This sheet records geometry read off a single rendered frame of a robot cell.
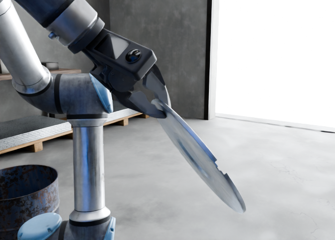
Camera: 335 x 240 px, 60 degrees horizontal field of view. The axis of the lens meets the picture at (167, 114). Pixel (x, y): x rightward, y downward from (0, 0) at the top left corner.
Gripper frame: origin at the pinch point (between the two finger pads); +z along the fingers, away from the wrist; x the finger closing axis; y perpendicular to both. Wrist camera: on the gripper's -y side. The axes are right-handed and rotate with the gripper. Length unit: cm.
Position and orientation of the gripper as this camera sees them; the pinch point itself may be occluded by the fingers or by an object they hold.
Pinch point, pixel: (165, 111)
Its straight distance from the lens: 55.2
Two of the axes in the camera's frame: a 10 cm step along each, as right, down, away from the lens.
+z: 6.1, 6.1, 5.0
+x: -6.2, 7.7, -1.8
